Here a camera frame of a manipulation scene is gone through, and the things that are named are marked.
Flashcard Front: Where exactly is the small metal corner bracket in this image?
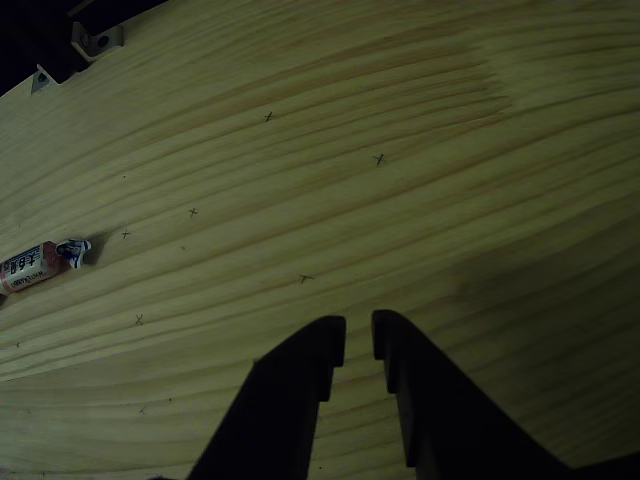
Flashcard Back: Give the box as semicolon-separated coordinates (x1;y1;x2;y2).
28;69;54;95
69;22;124;62

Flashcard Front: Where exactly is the white red blue candy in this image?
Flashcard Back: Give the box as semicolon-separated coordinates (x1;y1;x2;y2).
0;238;93;296

